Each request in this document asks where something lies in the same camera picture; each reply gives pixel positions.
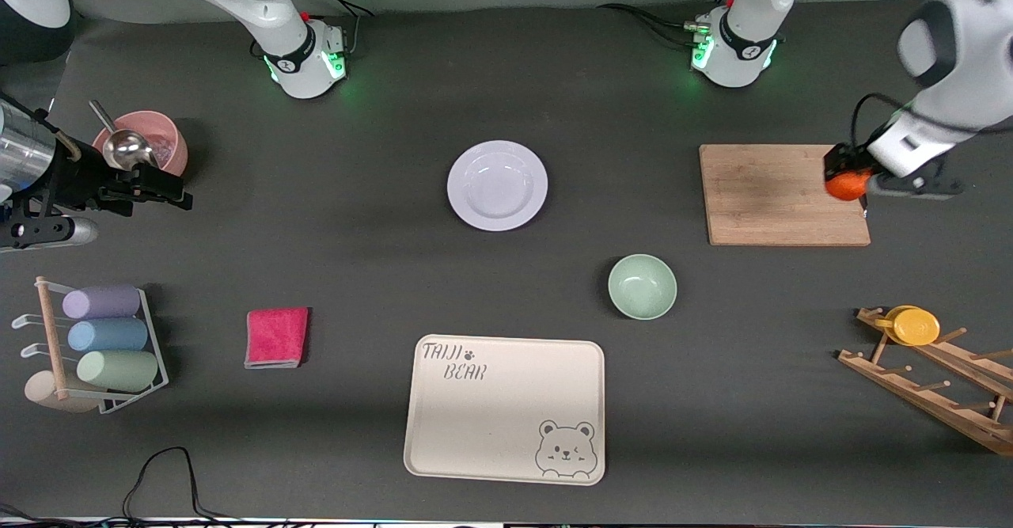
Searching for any black left arm base cable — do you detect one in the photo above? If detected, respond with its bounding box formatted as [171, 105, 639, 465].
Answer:
[598, 0, 741, 50]

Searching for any purple cup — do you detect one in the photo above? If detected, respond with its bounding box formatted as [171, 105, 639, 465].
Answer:
[62, 285, 142, 321]

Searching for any green cup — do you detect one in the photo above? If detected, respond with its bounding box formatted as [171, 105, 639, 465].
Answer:
[77, 350, 159, 393]

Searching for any pink folded cloth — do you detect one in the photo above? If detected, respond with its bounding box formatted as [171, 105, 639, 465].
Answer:
[245, 307, 310, 369]

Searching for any wooden peg dish rack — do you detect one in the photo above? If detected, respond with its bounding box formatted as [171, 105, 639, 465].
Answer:
[837, 306, 1013, 458]

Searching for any yellow cup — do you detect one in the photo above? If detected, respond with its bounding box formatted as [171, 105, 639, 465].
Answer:
[893, 309, 942, 347]

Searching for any light green bowl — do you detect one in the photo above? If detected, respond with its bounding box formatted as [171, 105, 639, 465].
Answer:
[608, 254, 678, 321]

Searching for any wooden cutting board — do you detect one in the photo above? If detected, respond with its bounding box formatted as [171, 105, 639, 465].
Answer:
[699, 144, 871, 247]

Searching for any cream tray with bear print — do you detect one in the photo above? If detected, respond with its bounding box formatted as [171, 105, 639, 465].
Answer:
[404, 334, 606, 486]

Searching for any black floor cable loop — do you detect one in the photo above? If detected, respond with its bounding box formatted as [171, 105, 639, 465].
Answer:
[119, 446, 246, 525]

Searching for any pink bowl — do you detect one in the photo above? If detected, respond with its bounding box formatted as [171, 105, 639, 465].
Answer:
[93, 110, 190, 178]

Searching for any blue cup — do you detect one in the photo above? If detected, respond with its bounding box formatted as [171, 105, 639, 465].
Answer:
[67, 319, 150, 353]

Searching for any orange fruit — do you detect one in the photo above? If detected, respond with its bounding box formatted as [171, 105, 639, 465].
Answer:
[825, 168, 871, 201]

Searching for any pale lavender round plate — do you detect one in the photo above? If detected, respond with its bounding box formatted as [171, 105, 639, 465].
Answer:
[447, 141, 548, 232]

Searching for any metal scoop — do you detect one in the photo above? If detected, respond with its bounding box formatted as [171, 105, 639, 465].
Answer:
[89, 100, 159, 171]

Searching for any white wire cup rack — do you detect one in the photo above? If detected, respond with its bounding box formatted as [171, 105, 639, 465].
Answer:
[11, 275, 169, 416]

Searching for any beige cup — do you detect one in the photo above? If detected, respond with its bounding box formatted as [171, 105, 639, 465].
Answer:
[24, 371, 100, 414]

